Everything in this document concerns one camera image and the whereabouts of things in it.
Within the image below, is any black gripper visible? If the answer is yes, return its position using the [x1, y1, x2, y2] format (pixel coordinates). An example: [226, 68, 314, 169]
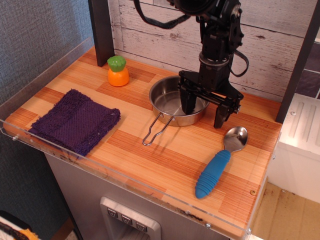
[178, 53, 244, 129]

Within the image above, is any stainless steel pan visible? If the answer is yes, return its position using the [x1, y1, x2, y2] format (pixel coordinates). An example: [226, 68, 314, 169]
[142, 75, 210, 146]

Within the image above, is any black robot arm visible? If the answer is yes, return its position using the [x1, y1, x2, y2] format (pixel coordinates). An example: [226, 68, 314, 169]
[169, 0, 248, 129]

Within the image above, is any orange toy carrot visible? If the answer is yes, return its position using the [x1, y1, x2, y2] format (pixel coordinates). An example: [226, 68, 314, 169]
[107, 55, 130, 87]

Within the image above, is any white toy sink unit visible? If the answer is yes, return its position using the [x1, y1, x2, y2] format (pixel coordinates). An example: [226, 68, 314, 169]
[267, 94, 320, 203]

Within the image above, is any purple folded cloth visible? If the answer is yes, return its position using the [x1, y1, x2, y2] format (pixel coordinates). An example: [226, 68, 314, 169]
[29, 89, 121, 156]

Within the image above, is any silver dispenser panel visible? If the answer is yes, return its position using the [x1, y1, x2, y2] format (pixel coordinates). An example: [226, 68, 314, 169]
[100, 196, 162, 240]

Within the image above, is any silver toy fridge cabinet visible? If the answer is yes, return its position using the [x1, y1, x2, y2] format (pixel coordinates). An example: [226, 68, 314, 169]
[44, 152, 226, 240]

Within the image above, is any orange black object corner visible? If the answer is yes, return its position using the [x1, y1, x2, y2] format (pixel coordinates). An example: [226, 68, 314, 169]
[0, 222, 39, 240]

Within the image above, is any blue handled metal spoon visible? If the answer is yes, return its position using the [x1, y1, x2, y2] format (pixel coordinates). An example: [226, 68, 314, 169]
[195, 126, 248, 199]

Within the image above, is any dark right post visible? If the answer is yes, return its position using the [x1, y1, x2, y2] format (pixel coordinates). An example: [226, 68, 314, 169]
[275, 0, 320, 124]

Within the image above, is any dark post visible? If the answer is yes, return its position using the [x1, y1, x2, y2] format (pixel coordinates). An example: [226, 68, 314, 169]
[275, 0, 320, 124]
[88, 0, 115, 67]

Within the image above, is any dark left post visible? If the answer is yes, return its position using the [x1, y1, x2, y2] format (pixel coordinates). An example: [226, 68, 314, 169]
[88, 0, 115, 67]

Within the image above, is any clear acrylic guard rail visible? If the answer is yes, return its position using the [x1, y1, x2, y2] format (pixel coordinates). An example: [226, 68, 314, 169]
[0, 36, 280, 240]

